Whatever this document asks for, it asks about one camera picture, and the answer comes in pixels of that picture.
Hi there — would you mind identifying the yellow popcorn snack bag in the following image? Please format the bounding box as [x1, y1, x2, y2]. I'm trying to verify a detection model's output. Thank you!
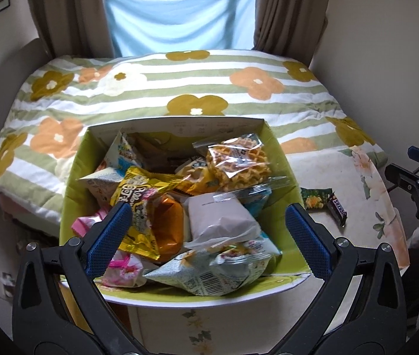
[110, 167, 181, 263]

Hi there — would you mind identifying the packaged waffle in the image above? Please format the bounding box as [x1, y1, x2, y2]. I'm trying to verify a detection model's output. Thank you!
[193, 132, 289, 192]

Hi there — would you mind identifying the yellow stool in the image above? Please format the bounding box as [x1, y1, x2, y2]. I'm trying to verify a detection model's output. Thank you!
[60, 285, 92, 333]

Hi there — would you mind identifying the cream floral bedsheet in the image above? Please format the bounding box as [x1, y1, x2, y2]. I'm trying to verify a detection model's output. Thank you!
[128, 145, 412, 355]

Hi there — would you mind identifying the dark chocolate bar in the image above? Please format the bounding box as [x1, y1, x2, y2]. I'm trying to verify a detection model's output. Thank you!
[327, 193, 347, 227]

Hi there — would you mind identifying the pink white snack packet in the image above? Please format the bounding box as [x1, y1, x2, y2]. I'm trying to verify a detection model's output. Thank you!
[100, 250, 157, 288]

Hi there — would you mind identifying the pink striped snack packet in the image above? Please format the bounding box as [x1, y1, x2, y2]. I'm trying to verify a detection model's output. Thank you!
[71, 207, 110, 237]

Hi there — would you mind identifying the green nut snack packet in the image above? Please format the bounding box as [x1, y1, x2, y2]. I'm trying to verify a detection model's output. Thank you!
[301, 188, 334, 210]

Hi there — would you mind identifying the white blue snack packet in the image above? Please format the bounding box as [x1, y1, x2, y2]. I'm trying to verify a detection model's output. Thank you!
[77, 131, 144, 207]

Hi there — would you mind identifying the orange snack packet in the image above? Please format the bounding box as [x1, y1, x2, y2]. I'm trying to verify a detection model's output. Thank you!
[152, 195, 185, 256]

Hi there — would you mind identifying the pale green snack packet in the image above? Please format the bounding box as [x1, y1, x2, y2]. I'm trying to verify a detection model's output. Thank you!
[144, 234, 281, 296]

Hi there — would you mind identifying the floral striped quilt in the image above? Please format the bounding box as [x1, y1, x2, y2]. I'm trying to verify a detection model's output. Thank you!
[0, 50, 387, 235]

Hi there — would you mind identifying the green cardboard snack box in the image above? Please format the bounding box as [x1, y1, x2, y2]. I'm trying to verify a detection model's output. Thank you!
[59, 115, 310, 309]

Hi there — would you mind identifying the white wrapped bun packet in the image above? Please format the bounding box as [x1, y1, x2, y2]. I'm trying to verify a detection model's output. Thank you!
[184, 193, 262, 250]

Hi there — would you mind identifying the yellow chip snack packet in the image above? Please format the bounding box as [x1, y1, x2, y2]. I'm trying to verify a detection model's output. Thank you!
[176, 156, 220, 196]

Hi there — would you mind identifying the right brown curtain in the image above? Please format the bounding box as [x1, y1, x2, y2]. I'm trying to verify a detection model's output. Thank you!
[254, 0, 329, 66]

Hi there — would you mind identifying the brown curtain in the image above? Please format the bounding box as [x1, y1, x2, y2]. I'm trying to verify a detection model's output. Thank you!
[254, 0, 329, 66]
[27, 0, 114, 59]

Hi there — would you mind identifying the light blue window cloth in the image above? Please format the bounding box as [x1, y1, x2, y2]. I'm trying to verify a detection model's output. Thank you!
[105, 0, 256, 57]

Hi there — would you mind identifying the left brown curtain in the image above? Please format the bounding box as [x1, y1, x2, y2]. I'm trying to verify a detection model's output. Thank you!
[27, 0, 114, 59]

